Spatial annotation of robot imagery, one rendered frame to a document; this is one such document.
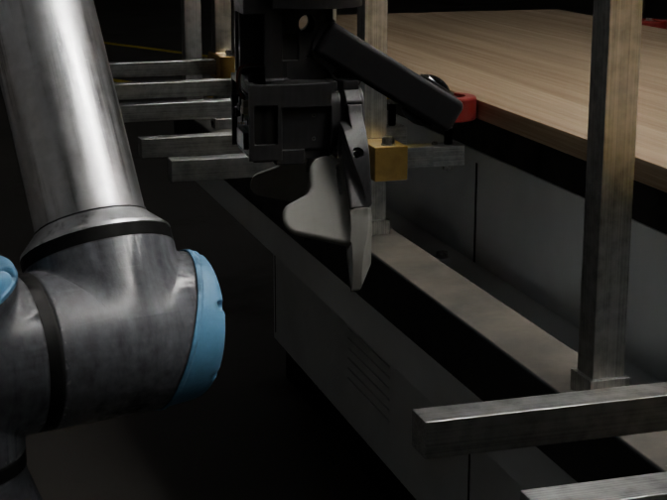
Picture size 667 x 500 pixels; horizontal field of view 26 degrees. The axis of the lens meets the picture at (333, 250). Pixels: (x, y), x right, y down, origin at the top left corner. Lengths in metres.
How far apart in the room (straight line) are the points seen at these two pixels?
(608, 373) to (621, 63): 0.31
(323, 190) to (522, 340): 0.72
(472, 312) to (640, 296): 0.22
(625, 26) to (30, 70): 0.57
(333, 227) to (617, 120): 0.52
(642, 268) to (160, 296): 0.70
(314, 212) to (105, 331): 0.41
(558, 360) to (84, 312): 0.55
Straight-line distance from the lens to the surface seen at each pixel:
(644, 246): 1.82
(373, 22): 2.10
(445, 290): 1.86
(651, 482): 0.89
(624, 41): 1.42
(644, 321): 1.83
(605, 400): 1.14
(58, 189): 1.40
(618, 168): 1.44
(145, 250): 1.37
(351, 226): 0.96
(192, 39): 3.38
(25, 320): 1.31
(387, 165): 2.06
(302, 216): 0.97
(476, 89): 2.24
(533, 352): 1.63
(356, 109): 0.98
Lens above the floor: 1.21
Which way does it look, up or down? 14 degrees down
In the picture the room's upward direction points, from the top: straight up
